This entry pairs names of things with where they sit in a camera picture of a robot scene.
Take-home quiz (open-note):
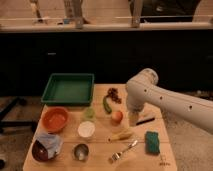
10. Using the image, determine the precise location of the red yellow apple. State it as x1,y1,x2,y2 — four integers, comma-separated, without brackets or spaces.
111,111,123,123

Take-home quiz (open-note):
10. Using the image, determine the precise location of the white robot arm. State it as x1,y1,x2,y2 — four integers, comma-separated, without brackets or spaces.
126,68,213,134

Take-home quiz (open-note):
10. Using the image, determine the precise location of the green plastic cup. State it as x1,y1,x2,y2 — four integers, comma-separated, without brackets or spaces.
83,107,95,121

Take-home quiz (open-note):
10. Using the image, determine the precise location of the white plastic cup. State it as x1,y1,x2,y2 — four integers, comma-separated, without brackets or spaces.
78,121,95,139

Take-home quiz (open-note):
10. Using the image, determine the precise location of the small metal cup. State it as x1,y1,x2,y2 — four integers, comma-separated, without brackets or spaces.
74,144,89,161

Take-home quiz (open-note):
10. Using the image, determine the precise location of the yellow banana toy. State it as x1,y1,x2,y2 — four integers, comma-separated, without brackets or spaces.
108,132,133,142

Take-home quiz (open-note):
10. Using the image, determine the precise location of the green chili pepper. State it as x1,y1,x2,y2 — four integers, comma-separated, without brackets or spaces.
103,96,112,114

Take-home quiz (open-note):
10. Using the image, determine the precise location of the dark red grape bunch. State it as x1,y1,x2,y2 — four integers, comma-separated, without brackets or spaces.
107,88,122,104

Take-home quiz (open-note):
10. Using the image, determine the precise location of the green sponge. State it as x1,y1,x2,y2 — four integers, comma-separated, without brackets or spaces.
145,131,160,155

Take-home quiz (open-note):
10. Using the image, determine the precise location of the green plastic tray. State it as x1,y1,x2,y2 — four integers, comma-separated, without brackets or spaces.
41,73,94,106

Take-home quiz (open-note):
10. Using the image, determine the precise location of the orange plastic bowl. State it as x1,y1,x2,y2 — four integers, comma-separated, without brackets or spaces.
42,107,69,133

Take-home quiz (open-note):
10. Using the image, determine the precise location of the black office chair base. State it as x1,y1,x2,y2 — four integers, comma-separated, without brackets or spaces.
0,97,38,133

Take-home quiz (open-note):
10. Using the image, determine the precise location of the dark red bowl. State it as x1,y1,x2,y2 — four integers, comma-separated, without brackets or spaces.
32,140,50,162

